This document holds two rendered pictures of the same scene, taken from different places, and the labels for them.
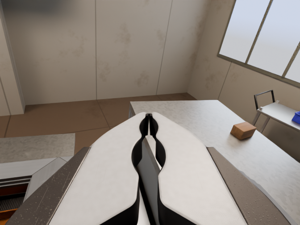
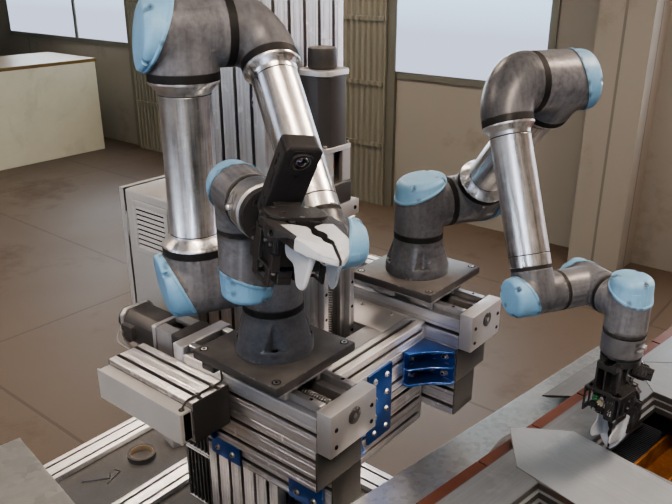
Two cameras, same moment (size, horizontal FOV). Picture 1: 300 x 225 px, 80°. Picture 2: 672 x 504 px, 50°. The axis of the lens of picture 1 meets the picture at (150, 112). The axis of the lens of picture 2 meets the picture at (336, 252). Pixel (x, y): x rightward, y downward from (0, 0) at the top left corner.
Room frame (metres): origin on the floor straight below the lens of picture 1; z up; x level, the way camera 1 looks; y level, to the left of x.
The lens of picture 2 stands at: (0.74, -0.23, 1.72)
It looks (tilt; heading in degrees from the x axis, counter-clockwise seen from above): 22 degrees down; 160
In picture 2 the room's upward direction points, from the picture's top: straight up
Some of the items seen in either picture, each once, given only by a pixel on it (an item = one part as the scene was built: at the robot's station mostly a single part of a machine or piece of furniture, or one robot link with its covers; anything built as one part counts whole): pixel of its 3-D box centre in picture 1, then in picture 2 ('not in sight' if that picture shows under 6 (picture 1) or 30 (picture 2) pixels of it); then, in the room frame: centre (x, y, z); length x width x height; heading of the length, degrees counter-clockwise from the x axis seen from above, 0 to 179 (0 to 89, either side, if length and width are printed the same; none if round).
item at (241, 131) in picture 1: (243, 130); not in sight; (0.75, -0.46, 1.07); 0.10 x 0.06 x 0.05; 123
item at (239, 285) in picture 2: not in sight; (256, 259); (-0.19, -0.01, 1.34); 0.11 x 0.08 x 0.11; 95
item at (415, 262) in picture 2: not in sight; (417, 249); (-0.72, 0.51, 1.09); 0.15 x 0.15 x 0.10
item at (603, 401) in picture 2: not in sight; (614, 383); (-0.17, 0.65, 1.00); 0.09 x 0.08 x 0.12; 112
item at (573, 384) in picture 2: not in sight; (603, 383); (-0.56, 1.00, 0.70); 0.39 x 0.12 x 0.04; 112
